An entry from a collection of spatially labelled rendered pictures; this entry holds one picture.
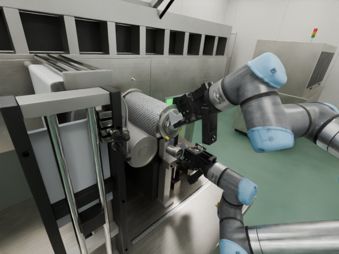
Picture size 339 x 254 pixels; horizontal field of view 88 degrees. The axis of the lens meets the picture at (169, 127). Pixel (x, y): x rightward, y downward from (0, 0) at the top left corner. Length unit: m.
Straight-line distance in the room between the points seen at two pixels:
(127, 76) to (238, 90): 0.58
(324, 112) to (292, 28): 4.69
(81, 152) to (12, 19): 0.49
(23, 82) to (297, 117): 0.77
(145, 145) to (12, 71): 0.47
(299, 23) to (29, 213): 5.13
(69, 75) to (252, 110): 0.36
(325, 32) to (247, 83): 4.62
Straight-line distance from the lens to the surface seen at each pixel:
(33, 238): 0.83
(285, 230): 0.60
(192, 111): 0.49
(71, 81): 0.40
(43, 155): 0.36
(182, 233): 0.75
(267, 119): 0.37
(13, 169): 0.87
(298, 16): 5.13
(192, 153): 0.66
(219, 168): 0.64
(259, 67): 0.39
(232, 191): 0.62
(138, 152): 0.61
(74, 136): 0.36
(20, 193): 0.94
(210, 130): 0.50
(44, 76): 0.49
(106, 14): 0.83
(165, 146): 0.63
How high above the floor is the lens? 1.53
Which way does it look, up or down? 26 degrees down
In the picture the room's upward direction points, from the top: 5 degrees clockwise
